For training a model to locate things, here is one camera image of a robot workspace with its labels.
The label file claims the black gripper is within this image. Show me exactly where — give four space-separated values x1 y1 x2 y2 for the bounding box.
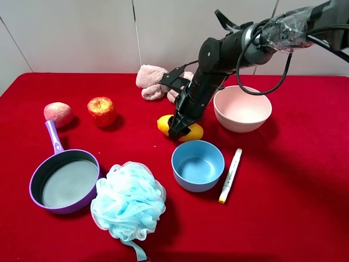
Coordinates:
168 67 229 141

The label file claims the yellow mango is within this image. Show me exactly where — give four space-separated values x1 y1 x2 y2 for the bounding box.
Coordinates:
157 115 203 142

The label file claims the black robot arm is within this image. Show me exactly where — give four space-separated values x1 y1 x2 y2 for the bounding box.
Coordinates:
160 1 348 140

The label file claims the blue plastic bowl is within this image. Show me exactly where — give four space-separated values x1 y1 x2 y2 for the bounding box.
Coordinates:
171 140 225 192

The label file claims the rolled pink towel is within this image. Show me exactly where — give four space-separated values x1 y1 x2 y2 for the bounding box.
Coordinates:
136 64 178 103

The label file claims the pink plastic bowl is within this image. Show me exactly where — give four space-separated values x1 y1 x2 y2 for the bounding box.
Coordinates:
213 85 272 133

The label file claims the red yellow apple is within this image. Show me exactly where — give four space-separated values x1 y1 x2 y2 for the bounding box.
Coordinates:
87 97 117 128

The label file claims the white yellow marker pen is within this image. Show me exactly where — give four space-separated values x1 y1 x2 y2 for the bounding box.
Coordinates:
219 148 242 204

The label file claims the red velvet tablecloth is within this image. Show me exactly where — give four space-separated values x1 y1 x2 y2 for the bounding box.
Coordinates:
1 73 348 261

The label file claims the light blue bath pouf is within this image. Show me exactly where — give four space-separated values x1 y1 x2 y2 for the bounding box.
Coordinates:
91 162 166 261

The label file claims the pink peach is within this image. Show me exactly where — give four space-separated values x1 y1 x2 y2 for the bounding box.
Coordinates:
44 102 74 128

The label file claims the purple toy frying pan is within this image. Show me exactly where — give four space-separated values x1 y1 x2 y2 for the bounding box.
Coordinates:
29 120 101 214

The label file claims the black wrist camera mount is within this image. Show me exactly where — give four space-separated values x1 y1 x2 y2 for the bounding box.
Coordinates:
159 64 191 93

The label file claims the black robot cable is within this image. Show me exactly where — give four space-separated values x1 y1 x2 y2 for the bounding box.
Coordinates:
235 16 349 96

